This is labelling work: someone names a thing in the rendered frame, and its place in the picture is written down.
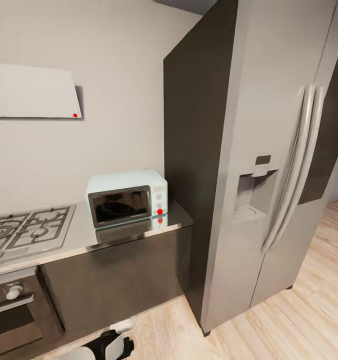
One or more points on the burner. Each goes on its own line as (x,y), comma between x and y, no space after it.
(31,232)

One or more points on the oven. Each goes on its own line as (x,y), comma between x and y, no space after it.
(29,318)

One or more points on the microwave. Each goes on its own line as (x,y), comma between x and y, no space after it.
(126,196)

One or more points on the range hood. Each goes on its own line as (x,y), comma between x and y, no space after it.
(28,91)

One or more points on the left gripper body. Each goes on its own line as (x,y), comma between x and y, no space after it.
(127,349)

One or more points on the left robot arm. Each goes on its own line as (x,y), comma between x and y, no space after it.
(109,346)

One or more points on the fridge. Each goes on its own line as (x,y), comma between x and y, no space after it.
(250,99)

